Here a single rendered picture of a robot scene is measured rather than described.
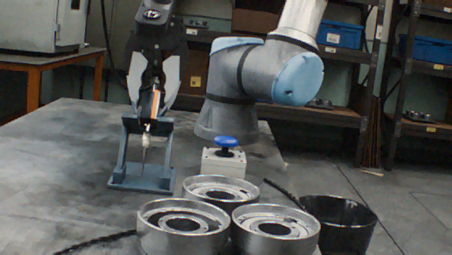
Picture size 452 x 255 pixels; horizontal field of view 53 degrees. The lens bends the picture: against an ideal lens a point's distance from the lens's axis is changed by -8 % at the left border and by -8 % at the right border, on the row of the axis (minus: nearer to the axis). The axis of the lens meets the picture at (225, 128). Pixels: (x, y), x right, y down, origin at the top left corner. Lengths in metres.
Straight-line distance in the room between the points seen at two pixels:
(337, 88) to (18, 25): 3.03
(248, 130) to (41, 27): 1.89
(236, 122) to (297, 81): 0.19
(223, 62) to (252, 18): 2.97
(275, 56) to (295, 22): 0.09
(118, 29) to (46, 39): 1.71
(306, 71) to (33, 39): 2.06
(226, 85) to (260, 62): 0.11
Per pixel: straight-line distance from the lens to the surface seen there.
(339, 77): 4.71
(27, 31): 2.84
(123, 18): 4.41
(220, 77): 1.07
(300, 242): 0.54
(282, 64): 0.97
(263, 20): 4.03
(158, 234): 0.51
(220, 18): 4.56
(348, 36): 4.20
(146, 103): 0.76
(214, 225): 0.56
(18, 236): 0.58
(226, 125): 1.07
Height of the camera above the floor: 1.05
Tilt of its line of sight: 12 degrees down
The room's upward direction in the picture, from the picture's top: 7 degrees clockwise
